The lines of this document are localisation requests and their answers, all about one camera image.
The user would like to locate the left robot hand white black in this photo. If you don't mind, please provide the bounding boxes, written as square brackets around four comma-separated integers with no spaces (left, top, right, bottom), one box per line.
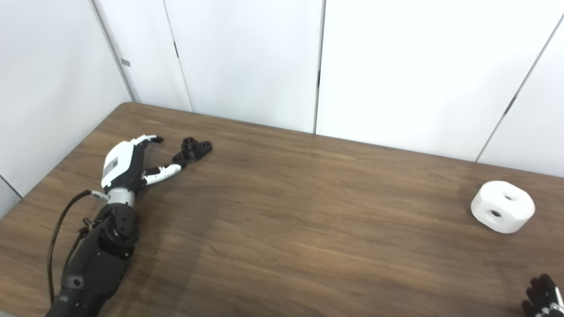
[100,134,182,195]

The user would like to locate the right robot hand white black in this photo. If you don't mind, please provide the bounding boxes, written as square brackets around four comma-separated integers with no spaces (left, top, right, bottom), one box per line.
[521,273,564,317]

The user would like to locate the black flanged holder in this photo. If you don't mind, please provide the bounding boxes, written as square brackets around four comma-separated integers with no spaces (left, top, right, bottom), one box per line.
[171,137,213,167]

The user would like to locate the round white piece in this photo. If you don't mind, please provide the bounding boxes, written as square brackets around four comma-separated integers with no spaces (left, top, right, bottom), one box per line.
[470,181,536,234]

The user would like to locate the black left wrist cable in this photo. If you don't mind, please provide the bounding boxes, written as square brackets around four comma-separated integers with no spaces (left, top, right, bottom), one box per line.
[47,189,111,305]

